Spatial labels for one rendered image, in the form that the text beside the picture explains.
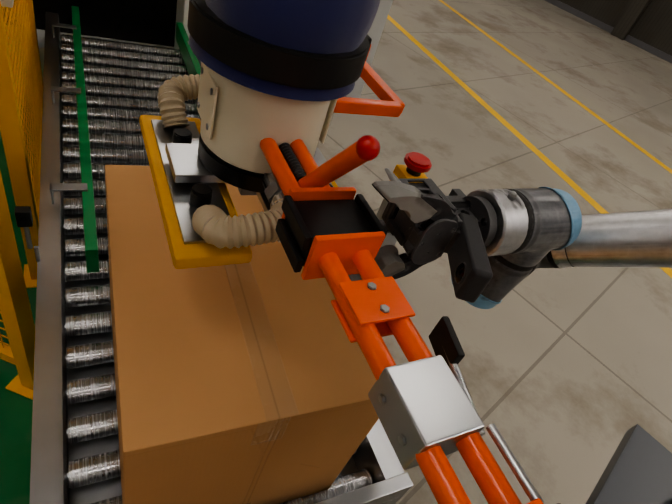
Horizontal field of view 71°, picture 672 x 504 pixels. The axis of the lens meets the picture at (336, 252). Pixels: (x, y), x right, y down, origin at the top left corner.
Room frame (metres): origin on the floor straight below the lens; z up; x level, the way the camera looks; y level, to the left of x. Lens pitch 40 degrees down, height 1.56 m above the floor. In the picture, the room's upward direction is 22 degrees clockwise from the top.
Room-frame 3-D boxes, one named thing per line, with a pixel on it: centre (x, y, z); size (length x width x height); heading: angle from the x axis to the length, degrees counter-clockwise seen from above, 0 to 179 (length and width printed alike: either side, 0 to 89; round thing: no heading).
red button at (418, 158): (1.07, -0.11, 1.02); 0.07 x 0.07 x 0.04
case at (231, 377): (0.59, 0.16, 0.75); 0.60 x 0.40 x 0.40; 35
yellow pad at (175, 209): (0.55, 0.24, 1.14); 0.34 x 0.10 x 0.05; 38
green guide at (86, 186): (1.36, 1.08, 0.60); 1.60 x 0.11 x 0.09; 37
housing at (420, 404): (0.24, -0.12, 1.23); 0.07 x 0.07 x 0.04; 38
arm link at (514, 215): (0.55, -0.17, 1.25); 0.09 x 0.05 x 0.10; 38
